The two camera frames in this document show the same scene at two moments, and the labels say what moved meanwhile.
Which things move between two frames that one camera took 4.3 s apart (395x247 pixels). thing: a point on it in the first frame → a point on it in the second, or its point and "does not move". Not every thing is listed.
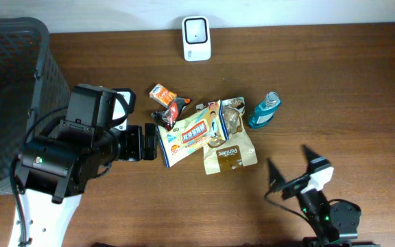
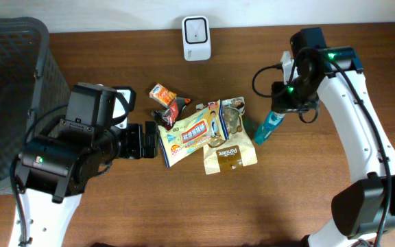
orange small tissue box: [162, 95] does not move
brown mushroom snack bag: [236, 151] does not move
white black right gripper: [277, 180] → [280, 104]
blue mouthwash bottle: [264, 112] → [268, 126]
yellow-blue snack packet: [201, 129] does not move
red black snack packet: [167, 117] does not move
